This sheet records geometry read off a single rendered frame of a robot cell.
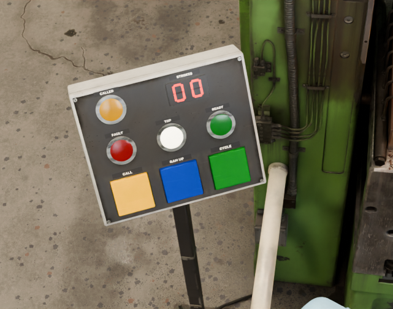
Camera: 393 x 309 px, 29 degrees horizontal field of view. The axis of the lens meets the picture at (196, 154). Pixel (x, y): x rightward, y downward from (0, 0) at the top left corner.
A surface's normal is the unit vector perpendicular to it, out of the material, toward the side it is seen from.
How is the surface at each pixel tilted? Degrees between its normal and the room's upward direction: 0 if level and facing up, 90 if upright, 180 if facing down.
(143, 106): 60
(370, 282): 90
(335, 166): 90
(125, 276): 0
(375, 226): 90
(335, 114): 90
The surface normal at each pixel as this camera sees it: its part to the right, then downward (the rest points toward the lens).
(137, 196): 0.19, 0.34
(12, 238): -0.07, -0.61
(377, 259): -0.17, 0.79
